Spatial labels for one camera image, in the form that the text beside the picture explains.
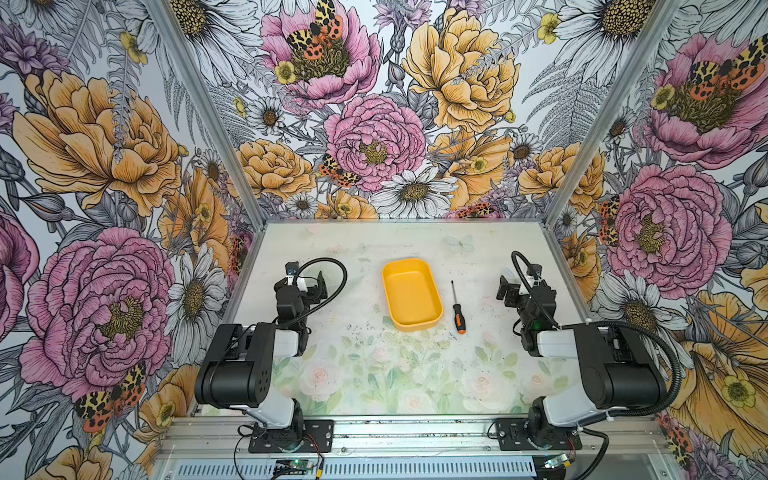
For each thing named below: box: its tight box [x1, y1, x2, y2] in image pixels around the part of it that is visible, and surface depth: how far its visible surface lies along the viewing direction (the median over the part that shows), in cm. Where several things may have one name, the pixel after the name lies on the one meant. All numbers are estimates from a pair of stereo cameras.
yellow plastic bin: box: [382, 258, 444, 332], surface depth 101 cm
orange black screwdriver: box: [451, 280, 467, 335], surface depth 94 cm
